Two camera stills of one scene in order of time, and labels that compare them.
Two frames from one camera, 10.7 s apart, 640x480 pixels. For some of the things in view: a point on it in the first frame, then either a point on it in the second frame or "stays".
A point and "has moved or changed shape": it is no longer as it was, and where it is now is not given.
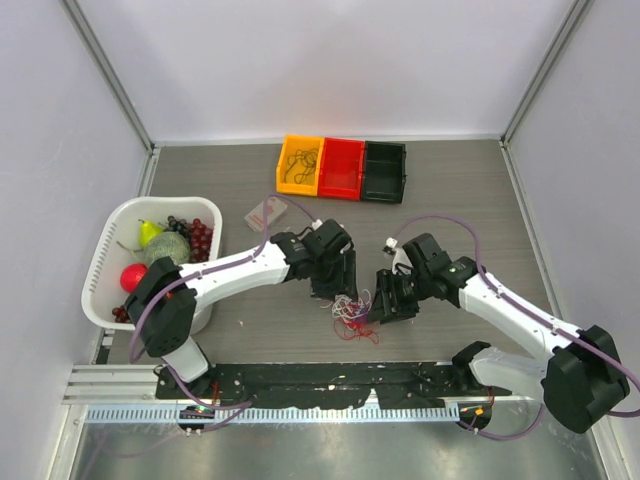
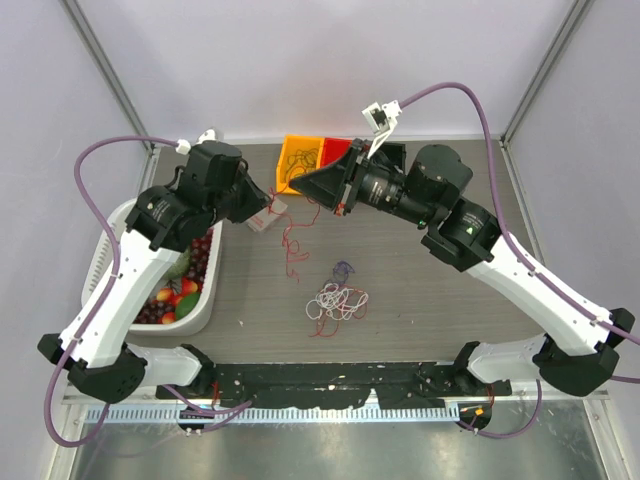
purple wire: (307, 159) stays
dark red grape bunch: (199, 237) stays
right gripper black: (389, 309) → (328, 185)
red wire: (354, 324) → (340, 298)
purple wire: (364, 317) has moved or changed shape
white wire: (343, 306) has moved or changed shape
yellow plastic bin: (299, 167) stays
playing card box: (255, 218) stays
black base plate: (324, 385) stays
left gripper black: (345, 283) → (257, 200)
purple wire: (307, 159) stays
